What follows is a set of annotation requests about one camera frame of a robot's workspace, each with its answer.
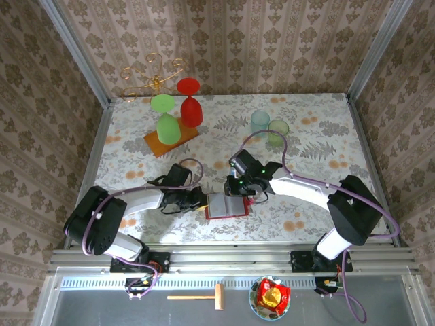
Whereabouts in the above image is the red card holder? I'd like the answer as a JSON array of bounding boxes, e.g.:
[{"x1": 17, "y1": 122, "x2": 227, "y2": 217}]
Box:
[{"x1": 205, "y1": 192, "x2": 256, "y2": 221}]

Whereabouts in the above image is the orange wooden rack base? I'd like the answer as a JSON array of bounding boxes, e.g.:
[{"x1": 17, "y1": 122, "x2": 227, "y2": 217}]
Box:
[{"x1": 143, "y1": 117, "x2": 201, "y2": 158}]

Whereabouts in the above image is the green plastic tumbler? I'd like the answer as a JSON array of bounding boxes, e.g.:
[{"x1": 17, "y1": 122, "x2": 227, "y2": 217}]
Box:
[{"x1": 267, "y1": 119, "x2": 290, "y2": 147}]

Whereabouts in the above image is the blue plastic tumbler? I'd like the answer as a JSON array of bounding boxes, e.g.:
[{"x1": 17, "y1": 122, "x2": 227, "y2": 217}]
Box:
[{"x1": 250, "y1": 109, "x2": 271, "y2": 139}]

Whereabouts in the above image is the green wine glass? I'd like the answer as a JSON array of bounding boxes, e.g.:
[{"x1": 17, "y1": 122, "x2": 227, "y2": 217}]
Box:
[{"x1": 150, "y1": 94, "x2": 181, "y2": 146}]

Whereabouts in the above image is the slotted metal strip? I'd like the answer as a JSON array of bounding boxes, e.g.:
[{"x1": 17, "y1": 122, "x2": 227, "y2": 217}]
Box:
[{"x1": 59, "y1": 275, "x2": 341, "y2": 290}]

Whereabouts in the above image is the red wine glass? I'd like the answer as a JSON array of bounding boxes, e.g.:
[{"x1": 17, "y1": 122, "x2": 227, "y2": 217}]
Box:
[{"x1": 176, "y1": 77, "x2": 204, "y2": 128}]

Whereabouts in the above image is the wooden mallet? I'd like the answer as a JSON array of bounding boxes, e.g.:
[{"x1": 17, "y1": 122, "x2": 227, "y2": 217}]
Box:
[{"x1": 167, "y1": 283, "x2": 226, "y2": 310}]

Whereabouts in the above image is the floral table cover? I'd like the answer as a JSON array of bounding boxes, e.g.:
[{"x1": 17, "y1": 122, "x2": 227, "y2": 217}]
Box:
[{"x1": 80, "y1": 93, "x2": 392, "y2": 244}]

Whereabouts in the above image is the red yellow snack bag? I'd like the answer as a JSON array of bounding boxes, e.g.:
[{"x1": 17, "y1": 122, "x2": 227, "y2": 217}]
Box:
[{"x1": 255, "y1": 278, "x2": 292, "y2": 316}]

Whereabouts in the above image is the grey metal panel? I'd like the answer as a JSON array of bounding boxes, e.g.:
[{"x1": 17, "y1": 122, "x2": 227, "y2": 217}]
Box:
[{"x1": 33, "y1": 271, "x2": 435, "y2": 326}]

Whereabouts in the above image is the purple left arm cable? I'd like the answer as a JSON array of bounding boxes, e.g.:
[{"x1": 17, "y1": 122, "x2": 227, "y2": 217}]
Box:
[{"x1": 82, "y1": 158, "x2": 204, "y2": 300}]

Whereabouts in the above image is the aluminium frame cross rail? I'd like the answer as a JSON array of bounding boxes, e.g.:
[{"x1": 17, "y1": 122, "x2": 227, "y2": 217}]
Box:
[{"x1": 47, "y1": 241, "x2": 422, "y2": 276}]

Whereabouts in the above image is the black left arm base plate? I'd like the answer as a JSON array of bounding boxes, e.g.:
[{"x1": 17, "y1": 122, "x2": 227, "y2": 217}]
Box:
[{"x1": 110, "y1": 251, "x2": 171, "y2": 274}]

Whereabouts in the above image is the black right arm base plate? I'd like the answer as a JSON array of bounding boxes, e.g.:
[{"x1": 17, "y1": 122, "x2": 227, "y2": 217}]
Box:
[{"x1": 290, "y1": 250, "x2": 353, "y2": 274}]

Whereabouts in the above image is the black left cable connector box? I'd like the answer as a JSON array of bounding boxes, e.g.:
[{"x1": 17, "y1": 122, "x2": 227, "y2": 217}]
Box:
[{"x1": 124, "y1": 275, "x2": 161, "y2": 300}]

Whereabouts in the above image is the black cable connector box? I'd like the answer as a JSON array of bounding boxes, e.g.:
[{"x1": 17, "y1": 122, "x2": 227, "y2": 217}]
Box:
[
  {"x1": 314, "y1": 276, "x2": 341, "y2": 297},
  {"x1": 124, "y1": 275, "x2": 161, "y2": 300}
]

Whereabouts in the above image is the aluminium table side rail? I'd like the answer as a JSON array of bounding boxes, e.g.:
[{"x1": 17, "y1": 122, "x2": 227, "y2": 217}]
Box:
[
  {"x1": 64, "y1": 98, "x2": 115, "y2": 251},
  {"x1": 345, "y1": 93, "x2": 402, "y2": 248}
]

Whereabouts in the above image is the gold wire glass rack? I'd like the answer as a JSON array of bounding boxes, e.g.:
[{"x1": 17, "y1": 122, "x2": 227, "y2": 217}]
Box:
[{"x1": 120, "y1": 52, "x2": 190, "y2": 103}]

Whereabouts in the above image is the black right cable connector box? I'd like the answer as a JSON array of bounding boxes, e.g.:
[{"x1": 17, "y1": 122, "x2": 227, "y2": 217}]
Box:
[{"x1": 314, "y1": 276, "x2": 341, "y2": 297}]

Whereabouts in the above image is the aluminium frame post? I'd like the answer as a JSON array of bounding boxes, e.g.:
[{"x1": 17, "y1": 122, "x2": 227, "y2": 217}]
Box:
[
  {"x1": 37, "y1": 0, "x2": 113, "y2": 109},
  {"x1": 346, "y1": 0, "x2": 415, "y2": 100}
]

